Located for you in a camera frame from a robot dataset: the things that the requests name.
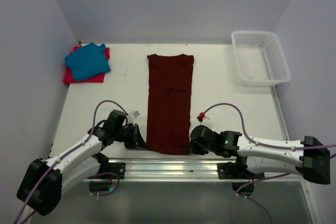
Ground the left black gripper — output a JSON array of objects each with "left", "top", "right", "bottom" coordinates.
[{"left": 113, "top": 123, "right": 148, "bottom": 150}]

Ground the dark red t-shirt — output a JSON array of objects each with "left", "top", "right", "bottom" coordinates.
[{"left": 146, "top": 54, "right": 194, "bottom": 155}]

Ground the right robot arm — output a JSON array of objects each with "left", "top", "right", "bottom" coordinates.
[{"left": 188, "top": 125, "right": 331, "bottom": 185}]

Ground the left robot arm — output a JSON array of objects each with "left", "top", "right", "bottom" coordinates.
[{"left": 16, "top": 110, "right": 148, "bottom": 216}]

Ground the folded pink t-shirt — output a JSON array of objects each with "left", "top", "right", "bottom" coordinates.
[{"left": 63, "top": 42, "right": 111, "bottom": 84}]

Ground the folded blue t-shirt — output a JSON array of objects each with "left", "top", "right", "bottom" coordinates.
[{"left": 65, "top": 42, "right": 111, "bottom": 82}]

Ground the white plastic basket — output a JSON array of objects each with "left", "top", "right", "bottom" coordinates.
[{"left": 231, "top": 31, "right": 291, "bottom": 87}]

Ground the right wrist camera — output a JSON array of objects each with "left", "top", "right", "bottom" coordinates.
[{"left": 197, "top": 112, "right": 213, "bottom": 129}]

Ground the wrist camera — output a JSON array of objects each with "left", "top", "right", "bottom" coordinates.
[
  {"left": 197, "top": 112, "right": 213, "bottom": 129},
  {"left": 128, "top": 110, "right": 140, "bottom": 120}
]

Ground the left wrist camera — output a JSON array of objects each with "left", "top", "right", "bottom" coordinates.
[{"left": 128, "top": 110, "right": 140, "bottom": 120}]

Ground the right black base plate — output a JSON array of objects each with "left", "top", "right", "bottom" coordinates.
[{"left": 217, "top": 157, "right": 265, "bottom": 179}]

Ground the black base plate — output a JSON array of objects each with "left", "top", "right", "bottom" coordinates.
[
  {"left": 217, "top": 157, "right": 265, "bottom": 179},
  {"left": 105, "top": 162, "right": 126, "bottom": 179}
]

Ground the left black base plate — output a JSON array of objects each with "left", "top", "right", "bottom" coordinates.
[{"left": 105, "top": 162, "right": 126, "bottom": 179}]

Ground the aluminium mounting rail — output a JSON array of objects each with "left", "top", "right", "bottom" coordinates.
[{"left": 83, "top": 157, "right": 305, "bottom": 182}]

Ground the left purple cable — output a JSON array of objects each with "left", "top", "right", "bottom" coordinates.
[{"left": 12, "top": 100, "right": 131, "bottom": 224}]

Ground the purple cable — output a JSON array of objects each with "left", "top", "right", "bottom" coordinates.
[
  {"left": 12, "top": 100, "right": 131, "bottom": 224},
  {"left": 202, "top": 103, "right": 336, "bottom": 224}
]

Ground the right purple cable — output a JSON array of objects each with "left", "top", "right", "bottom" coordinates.
[{"left": 202, "top": 103, "right": 336, "bottom": 224}]

